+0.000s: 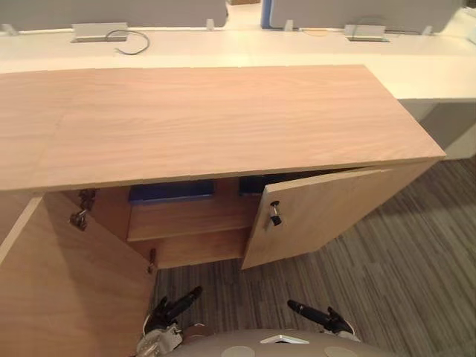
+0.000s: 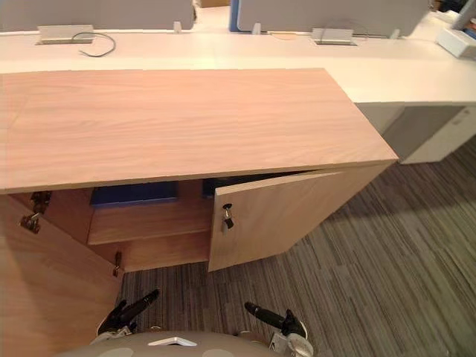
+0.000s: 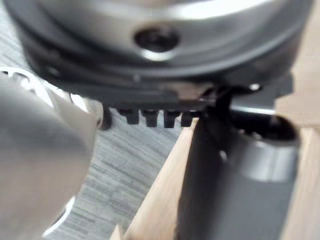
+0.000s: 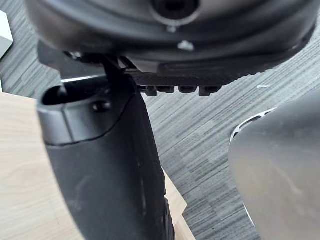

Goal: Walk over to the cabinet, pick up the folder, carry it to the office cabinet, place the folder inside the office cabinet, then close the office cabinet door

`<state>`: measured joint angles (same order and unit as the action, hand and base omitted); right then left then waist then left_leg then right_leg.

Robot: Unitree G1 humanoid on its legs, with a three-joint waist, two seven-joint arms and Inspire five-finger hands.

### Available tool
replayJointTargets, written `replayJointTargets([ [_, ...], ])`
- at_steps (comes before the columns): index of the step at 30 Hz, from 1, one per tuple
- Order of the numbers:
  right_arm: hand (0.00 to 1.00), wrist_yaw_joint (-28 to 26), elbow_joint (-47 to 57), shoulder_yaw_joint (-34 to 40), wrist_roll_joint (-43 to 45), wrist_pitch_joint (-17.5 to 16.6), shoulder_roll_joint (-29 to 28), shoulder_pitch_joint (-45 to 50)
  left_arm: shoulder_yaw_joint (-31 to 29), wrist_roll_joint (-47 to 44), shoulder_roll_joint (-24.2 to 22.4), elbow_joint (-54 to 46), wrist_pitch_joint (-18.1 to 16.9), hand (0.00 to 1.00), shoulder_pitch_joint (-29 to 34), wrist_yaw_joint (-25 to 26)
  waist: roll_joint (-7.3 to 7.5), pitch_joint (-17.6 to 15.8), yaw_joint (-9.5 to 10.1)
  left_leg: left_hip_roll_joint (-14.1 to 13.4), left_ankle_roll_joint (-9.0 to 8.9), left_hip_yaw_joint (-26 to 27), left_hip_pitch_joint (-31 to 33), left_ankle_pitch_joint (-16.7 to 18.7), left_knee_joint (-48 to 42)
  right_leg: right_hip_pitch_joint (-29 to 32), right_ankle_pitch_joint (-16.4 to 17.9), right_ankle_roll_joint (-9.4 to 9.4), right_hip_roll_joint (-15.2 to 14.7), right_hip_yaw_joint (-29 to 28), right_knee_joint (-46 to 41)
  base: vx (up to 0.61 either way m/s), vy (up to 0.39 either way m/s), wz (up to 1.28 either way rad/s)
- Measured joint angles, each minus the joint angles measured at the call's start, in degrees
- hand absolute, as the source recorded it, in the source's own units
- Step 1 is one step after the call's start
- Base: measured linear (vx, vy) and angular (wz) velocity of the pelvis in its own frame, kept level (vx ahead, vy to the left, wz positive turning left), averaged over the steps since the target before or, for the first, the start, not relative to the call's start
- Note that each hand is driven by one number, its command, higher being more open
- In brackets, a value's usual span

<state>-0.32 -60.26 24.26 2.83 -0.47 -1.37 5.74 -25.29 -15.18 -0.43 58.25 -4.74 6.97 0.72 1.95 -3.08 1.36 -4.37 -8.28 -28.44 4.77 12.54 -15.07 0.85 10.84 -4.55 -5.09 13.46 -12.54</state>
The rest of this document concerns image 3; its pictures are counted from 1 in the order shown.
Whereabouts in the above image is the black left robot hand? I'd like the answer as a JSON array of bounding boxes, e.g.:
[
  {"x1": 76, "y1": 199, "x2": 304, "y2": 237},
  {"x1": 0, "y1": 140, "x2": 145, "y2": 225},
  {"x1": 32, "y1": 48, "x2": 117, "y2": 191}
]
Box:
[{"x1": 4, "y1": 0, "x2": 312, "y2": 240}]

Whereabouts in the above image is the dark left robot foot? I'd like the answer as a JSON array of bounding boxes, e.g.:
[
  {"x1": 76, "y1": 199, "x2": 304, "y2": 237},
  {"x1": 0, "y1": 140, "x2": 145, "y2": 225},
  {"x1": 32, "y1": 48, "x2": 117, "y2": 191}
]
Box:
[{"x1": 96, "y1": 103, "x2": 114, "y2": 131}]

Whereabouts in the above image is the silver left robot leg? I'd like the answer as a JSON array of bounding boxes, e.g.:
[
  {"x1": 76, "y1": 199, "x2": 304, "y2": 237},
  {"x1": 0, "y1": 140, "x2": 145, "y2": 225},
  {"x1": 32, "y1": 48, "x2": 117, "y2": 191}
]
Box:
[{"x1": 0, "y1": 66, "x2": 105, "y2": 240}]

